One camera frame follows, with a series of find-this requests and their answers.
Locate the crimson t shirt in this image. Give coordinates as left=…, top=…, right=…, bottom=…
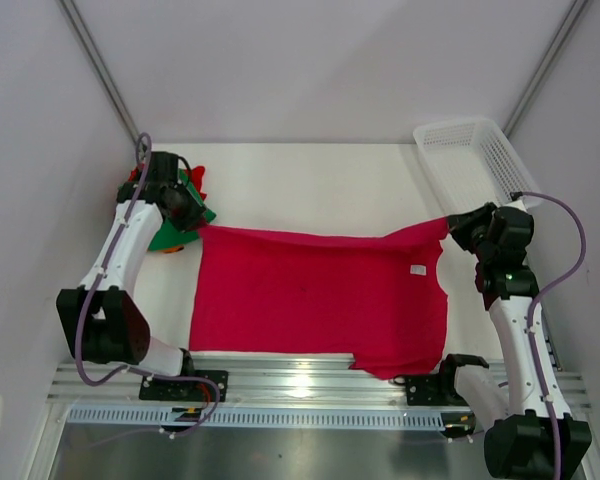
left=189, top=218, right=448, bottom=380

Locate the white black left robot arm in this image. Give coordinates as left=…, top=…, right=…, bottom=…
left=56, top=151, right=207, bottom=400

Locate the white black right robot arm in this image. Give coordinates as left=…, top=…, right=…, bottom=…
left=436, top=201, right=592, bottom=479

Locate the green folded t shirt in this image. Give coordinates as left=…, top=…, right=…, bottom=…
left=147, top=169, right=219, bottom=251

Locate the red folded t shirt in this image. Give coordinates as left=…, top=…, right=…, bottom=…
left=112, top=164, right=209, bottom=199

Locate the white plastic basket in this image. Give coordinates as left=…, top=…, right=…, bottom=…
left=413, top=117, right=540, bottom=215

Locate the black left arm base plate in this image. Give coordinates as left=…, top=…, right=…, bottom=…
left=139, top=370, right=229, bottom=403

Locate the white slotted cable duct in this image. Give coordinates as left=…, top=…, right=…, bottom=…
left=68, top=405, right=445, bottom=432

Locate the aluminium front rail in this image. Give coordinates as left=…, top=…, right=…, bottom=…
left=47, top=355, right=592, bottom=412

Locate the left aluminium corner post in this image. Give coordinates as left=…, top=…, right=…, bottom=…
left=56, top=0, right=140, bottom=144

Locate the aluminium corner post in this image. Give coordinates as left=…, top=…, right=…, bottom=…
left=502, top=0, right=593, bottom=138
left=56, top=0, right=140, bottom=144

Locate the right aluminium corner post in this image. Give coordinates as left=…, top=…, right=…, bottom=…
left=502, top=0, right=593, bottom=138

